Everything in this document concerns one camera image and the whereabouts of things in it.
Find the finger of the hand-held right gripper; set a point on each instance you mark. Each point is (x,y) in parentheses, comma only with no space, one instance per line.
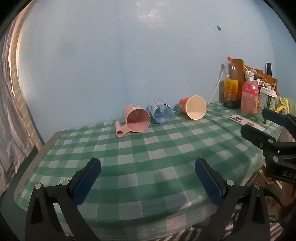
(275,117)
(256,135)

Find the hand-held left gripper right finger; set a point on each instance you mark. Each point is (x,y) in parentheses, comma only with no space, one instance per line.
(207,178)

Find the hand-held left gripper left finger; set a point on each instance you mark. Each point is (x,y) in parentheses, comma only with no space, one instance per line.
(89,178)

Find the green cup with white lid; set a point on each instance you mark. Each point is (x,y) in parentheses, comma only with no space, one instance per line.
(267,99)

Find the red paper cup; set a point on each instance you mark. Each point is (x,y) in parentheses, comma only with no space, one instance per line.
(196,107)

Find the crumpled blue plastic cup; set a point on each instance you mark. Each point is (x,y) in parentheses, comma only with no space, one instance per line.
(161,113)

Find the yellow-green cloth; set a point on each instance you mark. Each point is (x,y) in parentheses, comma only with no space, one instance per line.
(286,104)

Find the white card strip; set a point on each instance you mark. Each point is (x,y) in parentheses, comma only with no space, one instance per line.
(238,118)

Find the pink drink bottle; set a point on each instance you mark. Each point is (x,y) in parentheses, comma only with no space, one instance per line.
(249,97)

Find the white charger plugs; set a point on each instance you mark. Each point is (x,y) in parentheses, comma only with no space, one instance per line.
(263,84)

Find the black stick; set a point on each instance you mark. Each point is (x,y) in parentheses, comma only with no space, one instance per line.
(268,68)

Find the orange-capped soda bottle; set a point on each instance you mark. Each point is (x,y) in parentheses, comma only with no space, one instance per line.
(230,90)

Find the wooden rack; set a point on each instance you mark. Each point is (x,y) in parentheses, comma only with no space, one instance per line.
(238,67)

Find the striped rug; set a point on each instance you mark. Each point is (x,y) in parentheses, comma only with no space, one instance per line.
(182,236)

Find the green checkered tablecloth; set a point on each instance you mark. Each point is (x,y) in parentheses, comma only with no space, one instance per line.
(148,150)

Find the grey curtain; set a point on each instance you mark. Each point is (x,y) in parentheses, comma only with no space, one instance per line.
(11,127)

